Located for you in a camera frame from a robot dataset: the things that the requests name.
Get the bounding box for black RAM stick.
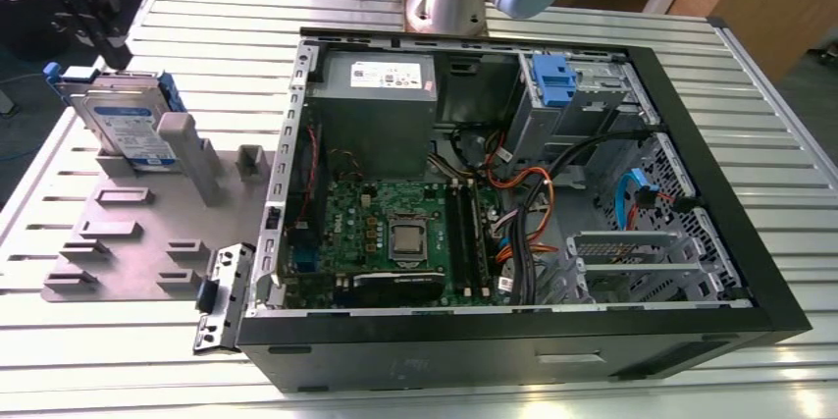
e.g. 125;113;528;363
462;177;494;293

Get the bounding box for hard disk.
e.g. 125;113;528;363
42;61;191;173

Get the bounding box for hinged metal slot bracket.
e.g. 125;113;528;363
191;240;258;356

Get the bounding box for blue drive latch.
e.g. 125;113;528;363
530;53;581;109

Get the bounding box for grey power supply unit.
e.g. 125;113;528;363
305;50;440;183

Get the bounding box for orange yellow wire bundle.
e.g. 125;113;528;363
484;166;560;269

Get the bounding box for black cable bundle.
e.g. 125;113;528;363
504;129;659;303

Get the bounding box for grey metal disk bay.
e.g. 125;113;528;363
560;230;752;305

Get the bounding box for blue data wire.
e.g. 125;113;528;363
614;166;652;235

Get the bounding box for black open PC case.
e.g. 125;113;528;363
234;26;813;395

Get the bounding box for green motherboard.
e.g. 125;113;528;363
278;178;520;308

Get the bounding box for black graphics card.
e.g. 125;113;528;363
350;269;452;305

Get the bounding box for grey metal drive cage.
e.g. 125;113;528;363
510;48;659;166

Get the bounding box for silver CPU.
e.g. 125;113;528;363
390;225;432;256

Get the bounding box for black power wire plug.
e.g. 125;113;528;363
636;186;704;215

